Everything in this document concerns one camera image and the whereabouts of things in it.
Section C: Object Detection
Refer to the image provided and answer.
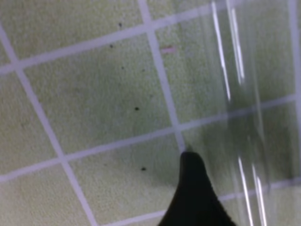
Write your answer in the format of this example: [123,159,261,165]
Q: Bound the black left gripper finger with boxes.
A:
[159,152,236,226]

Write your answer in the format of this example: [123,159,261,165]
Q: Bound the clear glass test tube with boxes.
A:
[204,0,301,226]

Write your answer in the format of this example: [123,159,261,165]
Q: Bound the green grid tablecloth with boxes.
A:
[0,0,301,226]

